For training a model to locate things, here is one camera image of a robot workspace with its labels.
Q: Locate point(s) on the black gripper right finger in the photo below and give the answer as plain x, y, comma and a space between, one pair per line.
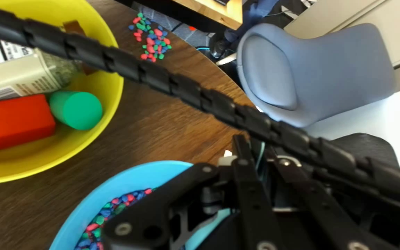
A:
331, 225

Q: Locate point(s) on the round dark wooden table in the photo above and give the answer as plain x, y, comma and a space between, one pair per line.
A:
147, 126

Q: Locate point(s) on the spilled cereal pile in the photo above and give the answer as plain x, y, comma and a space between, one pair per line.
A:
153, 38

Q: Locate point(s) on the orange block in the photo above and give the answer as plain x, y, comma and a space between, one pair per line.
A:
24, 120

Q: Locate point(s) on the yellow bowl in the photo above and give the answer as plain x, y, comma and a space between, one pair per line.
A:
33, 157

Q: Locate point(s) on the light blue chair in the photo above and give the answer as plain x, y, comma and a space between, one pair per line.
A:
304, 81

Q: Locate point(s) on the spice jar brown lid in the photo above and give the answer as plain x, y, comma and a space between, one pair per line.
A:
27, 71

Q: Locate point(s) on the blue cereal bowl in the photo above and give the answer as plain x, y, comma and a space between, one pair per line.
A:
156, 206

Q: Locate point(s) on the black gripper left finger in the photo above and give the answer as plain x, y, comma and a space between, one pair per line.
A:
256, 218

